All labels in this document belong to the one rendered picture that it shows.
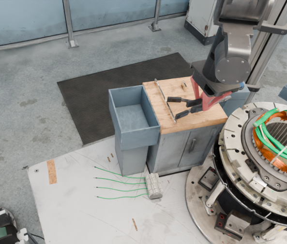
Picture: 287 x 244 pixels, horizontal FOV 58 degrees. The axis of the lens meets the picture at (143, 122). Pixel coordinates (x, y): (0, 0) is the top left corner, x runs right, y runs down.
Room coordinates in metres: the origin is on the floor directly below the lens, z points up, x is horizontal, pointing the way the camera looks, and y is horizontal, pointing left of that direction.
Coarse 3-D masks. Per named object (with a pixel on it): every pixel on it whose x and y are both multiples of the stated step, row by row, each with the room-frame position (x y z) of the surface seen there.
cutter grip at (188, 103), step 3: (195, 99) 0.45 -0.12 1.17; (198, 99) 0.45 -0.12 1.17; (201, 99) 0.46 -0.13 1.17; (189, 102) 0.44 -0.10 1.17; (192, 102) 0.44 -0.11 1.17; (195, 102) 0.44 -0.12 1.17; (198, 102) 0.45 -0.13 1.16; (186, 105) 0.44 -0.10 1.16; (189, 105) 0.44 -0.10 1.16; (192, 105) 0.44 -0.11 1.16; (195, 105) 0.45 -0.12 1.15
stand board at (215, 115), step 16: (160, 80) 0.63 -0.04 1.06; (176, 80) 0.64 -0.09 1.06; (160, 96) 0.56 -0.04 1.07; (176, 96) 0.56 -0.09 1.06; (192, 96) 0.57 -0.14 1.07; (160, 112) 0.49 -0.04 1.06; (176, 112) 0.50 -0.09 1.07; (208, 112) 0.52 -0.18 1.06; (224, 112) 0.52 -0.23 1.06; (160, 128) 0.44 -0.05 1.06; (176, 128) 0.45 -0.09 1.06; (192, 128) 0.47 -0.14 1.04
